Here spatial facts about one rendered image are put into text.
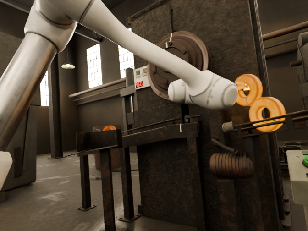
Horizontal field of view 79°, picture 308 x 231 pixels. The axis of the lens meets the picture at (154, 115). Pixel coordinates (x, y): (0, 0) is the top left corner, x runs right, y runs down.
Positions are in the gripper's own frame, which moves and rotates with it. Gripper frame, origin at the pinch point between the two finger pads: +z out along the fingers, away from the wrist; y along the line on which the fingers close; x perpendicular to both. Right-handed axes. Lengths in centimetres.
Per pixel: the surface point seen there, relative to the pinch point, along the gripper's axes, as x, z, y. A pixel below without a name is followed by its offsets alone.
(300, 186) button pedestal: -26, -44, 46
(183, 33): 46, -6, -36
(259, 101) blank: -8.2, -1.9, 7.6
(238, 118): -15.0, -0.1, -7.8
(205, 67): 19.4, -0.6, -26.4
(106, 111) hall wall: 115, 68, -1004
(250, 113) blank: -13.3, -2.2, 2.2
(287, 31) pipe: 204, 497, -267
